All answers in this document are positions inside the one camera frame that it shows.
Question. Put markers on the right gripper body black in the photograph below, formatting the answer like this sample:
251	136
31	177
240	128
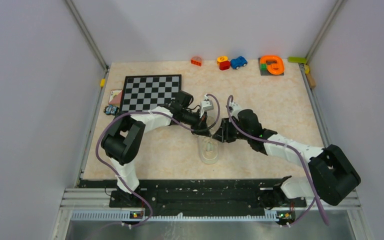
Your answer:
230	133

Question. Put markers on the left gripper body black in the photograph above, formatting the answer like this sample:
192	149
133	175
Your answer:
192	119

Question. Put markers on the beige lace sneaker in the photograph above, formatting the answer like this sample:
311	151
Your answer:
208	148

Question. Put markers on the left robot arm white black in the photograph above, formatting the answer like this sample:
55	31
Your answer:
122	138

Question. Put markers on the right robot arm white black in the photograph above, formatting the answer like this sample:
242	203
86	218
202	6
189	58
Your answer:
331	176

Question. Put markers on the black white chessboard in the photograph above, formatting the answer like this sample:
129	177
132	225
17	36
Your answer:
146	92

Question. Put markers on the orange toy block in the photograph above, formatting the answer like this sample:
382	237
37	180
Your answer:
196	60

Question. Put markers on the red toy block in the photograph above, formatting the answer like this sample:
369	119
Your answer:
224	65

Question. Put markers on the blue toy car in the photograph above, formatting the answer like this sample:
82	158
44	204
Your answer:
238	62

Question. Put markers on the orange marble track toy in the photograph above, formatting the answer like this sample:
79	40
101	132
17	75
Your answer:
271	65

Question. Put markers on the pink tangram card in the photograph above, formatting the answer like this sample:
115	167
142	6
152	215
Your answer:
115	97

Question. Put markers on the small blue toy robot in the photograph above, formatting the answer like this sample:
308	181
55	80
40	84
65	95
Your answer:
111	110

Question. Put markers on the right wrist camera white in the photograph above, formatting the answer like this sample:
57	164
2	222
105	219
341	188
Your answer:
235	107

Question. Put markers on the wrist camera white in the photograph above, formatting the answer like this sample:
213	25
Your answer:
206	105
235	107

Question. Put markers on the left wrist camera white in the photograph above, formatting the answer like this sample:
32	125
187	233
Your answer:
206	105

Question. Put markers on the wooden block right rail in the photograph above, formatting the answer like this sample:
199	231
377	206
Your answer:
311	81

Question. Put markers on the yellow clip right rail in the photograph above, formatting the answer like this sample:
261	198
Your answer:
306	69

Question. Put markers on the yellow clip rail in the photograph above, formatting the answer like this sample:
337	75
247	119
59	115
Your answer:
306	69
102	82

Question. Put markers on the yellow clip left rail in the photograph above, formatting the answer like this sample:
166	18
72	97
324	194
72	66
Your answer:
102	82

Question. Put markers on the green block on rail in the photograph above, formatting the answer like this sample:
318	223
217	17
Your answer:
298	60

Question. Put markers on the white cable duct strip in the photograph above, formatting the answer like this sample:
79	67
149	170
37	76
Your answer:
127	216

